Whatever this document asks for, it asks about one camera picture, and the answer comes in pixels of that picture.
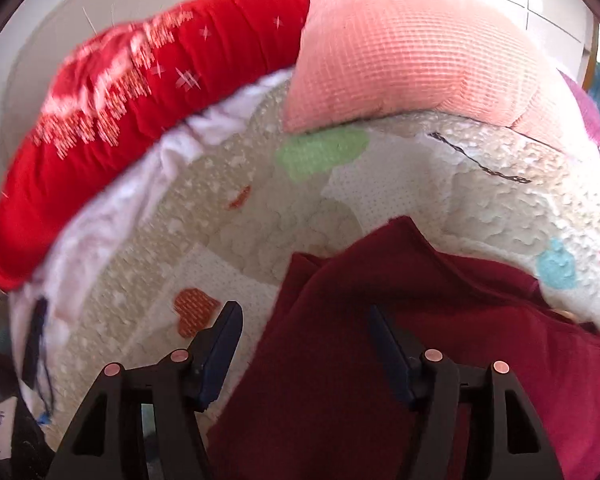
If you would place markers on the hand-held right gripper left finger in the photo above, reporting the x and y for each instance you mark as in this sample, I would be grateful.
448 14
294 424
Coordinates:
221 350

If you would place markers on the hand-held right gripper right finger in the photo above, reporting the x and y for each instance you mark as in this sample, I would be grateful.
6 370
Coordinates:
387 355

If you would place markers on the dark red garment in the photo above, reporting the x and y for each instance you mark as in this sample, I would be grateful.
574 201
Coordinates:
330 385

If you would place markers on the patchwork quilted bedspread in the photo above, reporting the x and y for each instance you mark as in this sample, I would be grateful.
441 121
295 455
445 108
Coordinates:
280 220

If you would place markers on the white fleece blanket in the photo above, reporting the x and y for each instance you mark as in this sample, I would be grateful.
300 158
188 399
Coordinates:
105 220

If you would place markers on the dark cloth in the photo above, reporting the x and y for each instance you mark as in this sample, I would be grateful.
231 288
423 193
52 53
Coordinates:
25 452

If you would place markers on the red floral quilt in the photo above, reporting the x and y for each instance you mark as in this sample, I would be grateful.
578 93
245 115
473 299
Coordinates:
80 160

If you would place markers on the pink ribbed pillow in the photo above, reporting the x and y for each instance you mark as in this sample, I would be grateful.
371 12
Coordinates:
405 60

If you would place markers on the magenta cloth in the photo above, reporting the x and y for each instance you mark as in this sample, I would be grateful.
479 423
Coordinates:
595 120

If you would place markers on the grey padded headboard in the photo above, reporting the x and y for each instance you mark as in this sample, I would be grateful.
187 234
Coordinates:
55 25

